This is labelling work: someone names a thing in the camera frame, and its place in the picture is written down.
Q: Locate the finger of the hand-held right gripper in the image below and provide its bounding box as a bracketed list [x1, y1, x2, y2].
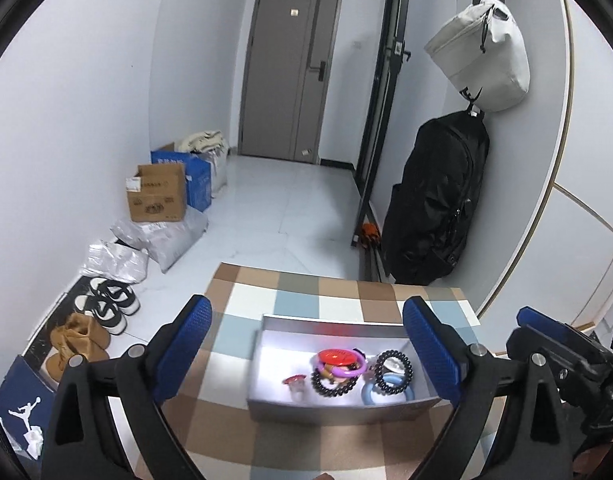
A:
[517, 306, 612, 356]
[507, 327, 590, 403]

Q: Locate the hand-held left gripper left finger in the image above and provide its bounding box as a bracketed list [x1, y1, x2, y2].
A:
[39, 294, 214, 480]

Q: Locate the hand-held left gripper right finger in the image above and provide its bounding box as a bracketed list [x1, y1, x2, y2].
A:
[403, 296, 577, 480]

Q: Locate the black bead bracelet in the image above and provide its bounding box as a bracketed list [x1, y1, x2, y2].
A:
[375, 350, 414, 391]
[311, 362, 361, 399]

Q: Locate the purple bracelet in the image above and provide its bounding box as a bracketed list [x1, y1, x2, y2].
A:
[323, 347, 370, 377]

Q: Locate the round red flag badge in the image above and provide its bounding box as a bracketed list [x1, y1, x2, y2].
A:
[317, 347, 360, 367]

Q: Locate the grey box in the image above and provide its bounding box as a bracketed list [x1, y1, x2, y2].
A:
[246, 314, 441, 423]

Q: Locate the silver plastic bag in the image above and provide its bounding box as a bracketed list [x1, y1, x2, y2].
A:
[81, 240, 150, 283]

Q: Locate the grey plastic parcel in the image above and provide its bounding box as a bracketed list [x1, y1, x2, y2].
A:
[111, 207, 208, 273]

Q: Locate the checkered tablecloth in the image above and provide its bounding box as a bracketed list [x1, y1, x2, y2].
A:
[179, 262, 482, 480]

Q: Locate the orange black tool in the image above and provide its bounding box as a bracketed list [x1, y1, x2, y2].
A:
[359, 222, 382, 248]

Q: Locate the black backpack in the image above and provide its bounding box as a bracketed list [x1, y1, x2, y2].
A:
[381, 110, 490, 286]

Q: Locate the brown cardboard box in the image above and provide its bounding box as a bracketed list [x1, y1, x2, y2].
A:
[125, 161, 188, 223]

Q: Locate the blue cardboard box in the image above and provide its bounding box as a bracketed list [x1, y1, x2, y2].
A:
[150, 142, 213, 212]

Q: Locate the blue shoe box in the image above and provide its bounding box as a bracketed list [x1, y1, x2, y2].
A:
[0, 355, 57, 461]

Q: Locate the beige folded cloth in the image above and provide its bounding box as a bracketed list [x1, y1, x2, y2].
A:
[176, 130, 230, 153]

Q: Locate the black metal stand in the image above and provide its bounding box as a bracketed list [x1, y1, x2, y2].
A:
[351, 0, 415, 282]

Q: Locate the white tote bag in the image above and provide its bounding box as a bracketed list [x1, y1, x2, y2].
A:
[424, 0, 531, 113]

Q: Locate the grey door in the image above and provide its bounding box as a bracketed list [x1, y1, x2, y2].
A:
[236, 0, 345, 166]

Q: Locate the light blue ring bracelet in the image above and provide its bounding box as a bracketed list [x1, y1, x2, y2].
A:
[361, 374, 416, 407]

